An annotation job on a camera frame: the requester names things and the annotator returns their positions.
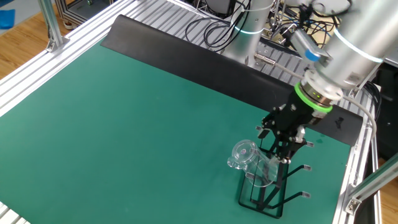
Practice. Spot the green table mat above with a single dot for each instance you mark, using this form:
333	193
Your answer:
124	140

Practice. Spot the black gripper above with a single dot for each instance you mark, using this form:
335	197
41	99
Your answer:
295	118

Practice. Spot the black table mat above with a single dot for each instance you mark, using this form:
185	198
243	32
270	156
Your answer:
186	59

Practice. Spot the black equipment case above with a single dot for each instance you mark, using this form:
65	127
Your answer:
388	124

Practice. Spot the black framed cart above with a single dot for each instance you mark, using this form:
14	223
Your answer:
77	12

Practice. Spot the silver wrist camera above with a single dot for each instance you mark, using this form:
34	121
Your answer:
308	46

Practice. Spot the aluminium frame post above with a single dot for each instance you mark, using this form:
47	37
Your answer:
51	25
373	183
360	84

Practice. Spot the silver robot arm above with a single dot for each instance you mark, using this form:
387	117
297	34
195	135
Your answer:
357	46

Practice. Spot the clear glass cup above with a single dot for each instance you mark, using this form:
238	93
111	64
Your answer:
245	155

